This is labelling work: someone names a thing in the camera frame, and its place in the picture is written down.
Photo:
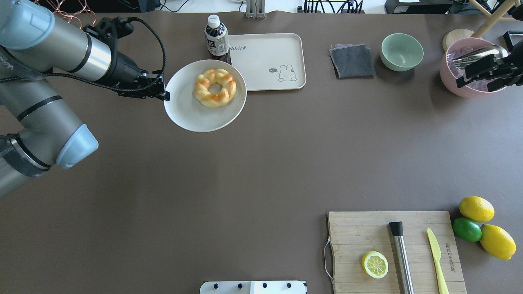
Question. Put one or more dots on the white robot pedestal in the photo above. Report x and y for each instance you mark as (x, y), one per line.
(254, 287)

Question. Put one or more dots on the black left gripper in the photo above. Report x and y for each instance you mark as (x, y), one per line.
(124, 68)

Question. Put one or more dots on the pink bowl with ice cubes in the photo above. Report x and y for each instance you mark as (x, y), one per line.
(449, 74)

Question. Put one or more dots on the lemon half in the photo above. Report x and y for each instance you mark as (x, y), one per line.
(375, 264)

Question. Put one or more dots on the copper wire bottle rack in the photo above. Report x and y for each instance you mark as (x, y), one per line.
(72, 11)

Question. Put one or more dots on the twisted glazed donut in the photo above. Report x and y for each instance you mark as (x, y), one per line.
(215, 88)

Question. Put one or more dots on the wooden cutting board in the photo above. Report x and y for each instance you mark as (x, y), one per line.
(353, 234)

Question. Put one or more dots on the white plate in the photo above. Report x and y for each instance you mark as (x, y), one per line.
(187, 112)

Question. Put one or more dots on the cream rabbit tray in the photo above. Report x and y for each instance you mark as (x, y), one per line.
(269, 61)

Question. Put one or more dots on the steel ice scoop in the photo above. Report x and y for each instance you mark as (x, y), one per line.
(471, 57)

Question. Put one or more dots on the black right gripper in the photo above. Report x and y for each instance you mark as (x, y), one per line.
(511, 68)

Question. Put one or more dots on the grey folded cloth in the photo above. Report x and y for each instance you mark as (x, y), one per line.
(352, 61)

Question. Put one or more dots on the yellow plastic knife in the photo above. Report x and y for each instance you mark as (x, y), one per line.
(436, 253)

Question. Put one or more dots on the yellow lemon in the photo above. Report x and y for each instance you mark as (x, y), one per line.
(497, 242)
(477, 209)

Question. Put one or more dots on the green bowl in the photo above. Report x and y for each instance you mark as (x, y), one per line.
(401, 52)

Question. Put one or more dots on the green lime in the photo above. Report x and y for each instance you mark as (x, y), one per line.
(467, 229)

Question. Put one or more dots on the wooden mug tree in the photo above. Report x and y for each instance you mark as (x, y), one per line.
(510, 10)

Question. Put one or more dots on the dark tea bottle on tray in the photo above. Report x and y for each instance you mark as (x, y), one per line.
(217, 38)

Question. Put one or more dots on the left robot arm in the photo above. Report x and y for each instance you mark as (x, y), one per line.
(36, 44)

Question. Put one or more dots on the steel muddler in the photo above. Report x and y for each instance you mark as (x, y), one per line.
(404, 272)

